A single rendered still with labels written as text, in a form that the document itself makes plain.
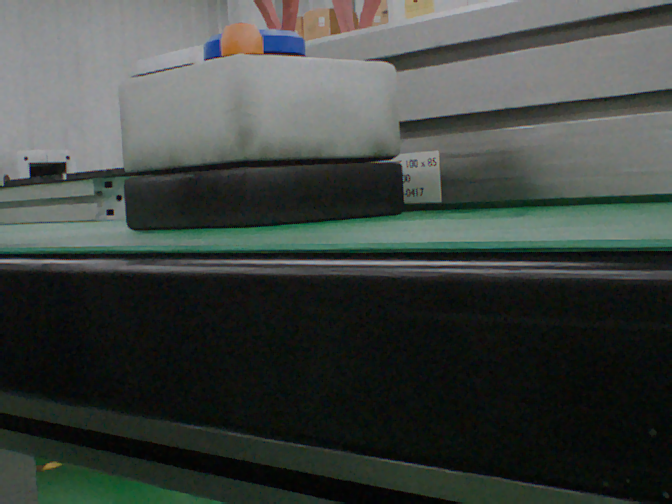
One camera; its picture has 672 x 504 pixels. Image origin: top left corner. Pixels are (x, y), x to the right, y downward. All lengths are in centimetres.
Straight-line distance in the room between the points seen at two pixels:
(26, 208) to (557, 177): 51
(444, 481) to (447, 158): 17
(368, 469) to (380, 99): 14
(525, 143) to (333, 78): 9
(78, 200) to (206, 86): 41
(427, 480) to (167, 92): 17
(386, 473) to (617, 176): 14
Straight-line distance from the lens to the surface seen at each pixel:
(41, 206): 82
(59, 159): 156
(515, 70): 43
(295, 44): 40
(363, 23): 88
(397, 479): 34
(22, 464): 204
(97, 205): 74
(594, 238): 18
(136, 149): 41
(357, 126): 39
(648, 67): 39
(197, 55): 58
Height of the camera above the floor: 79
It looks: 3 degrees down
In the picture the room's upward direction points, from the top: 3 degrees counter-clockwise
